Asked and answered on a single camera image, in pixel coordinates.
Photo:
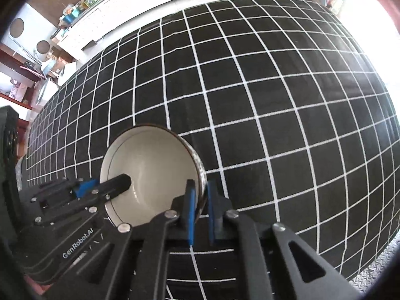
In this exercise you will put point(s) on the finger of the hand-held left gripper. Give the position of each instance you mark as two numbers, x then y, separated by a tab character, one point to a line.
118	185
86	188

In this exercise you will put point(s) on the black checked tablecloth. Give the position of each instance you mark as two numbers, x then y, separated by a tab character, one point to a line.
281	115

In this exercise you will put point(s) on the grey textured floor mat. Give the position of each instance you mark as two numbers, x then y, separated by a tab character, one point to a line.
375	265

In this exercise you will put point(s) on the floral pattern ceramic bowl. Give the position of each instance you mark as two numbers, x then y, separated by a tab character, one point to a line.
156	168

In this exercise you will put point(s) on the white tufted cabinet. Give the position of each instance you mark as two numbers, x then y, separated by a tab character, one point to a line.
118	9

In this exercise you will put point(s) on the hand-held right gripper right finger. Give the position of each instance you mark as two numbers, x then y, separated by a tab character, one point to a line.
212	212

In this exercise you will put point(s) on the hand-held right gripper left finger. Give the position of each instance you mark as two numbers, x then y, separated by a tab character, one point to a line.
191	212

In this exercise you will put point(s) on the round grey wall disc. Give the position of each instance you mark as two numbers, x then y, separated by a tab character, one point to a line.
43	47
17	27

